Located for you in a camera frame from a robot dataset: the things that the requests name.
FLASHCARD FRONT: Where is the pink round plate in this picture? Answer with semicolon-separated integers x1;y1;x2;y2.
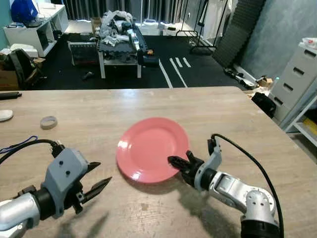
116;117;190;184

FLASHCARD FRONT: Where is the grey tape roll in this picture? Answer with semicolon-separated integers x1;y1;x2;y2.
40;116;58;130

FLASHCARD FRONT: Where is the yellow flat item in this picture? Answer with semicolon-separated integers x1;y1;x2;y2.
302;117;317;137

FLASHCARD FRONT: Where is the black bag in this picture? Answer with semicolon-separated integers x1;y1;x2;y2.
251;92;277;119

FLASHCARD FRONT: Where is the white round lid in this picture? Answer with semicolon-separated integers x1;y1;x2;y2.
0;110;14;122

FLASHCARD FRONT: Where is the black metal rack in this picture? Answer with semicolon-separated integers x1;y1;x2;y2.
175;0;229;55

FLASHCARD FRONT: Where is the black marker pen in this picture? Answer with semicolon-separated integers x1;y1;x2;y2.
0;91;23;101

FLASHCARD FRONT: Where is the dark plastic crate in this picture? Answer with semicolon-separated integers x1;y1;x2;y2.
67;40;100;66

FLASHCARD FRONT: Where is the grey drawer cabinet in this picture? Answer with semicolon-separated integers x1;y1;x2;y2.
267;41;317;125

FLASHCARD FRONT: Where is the black backpack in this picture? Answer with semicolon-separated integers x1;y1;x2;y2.
7;48;43;90

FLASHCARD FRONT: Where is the workbench with robot parts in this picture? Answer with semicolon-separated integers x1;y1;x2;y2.
98;10;160;79

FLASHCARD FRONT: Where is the black acoustic foam panel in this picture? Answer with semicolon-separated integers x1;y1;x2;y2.
212;0;266;68

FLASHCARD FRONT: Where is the white shelf unit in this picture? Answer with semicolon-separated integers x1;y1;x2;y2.
3;4;69;58

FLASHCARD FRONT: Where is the blue bag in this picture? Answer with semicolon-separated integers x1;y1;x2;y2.
10;0;39;23

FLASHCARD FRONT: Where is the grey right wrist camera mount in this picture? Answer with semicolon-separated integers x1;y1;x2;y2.
194;137;223;192

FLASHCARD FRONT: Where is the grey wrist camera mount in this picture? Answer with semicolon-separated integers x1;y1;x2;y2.
42;147;90;218
194;137;223;192

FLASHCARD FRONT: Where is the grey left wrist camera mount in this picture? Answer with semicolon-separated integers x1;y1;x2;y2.
42;147;90;218

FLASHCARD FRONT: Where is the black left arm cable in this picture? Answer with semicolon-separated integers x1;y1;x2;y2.
0;139;66;166

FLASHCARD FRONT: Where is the thin blue cord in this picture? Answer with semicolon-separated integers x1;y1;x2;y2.
0;135;39;153

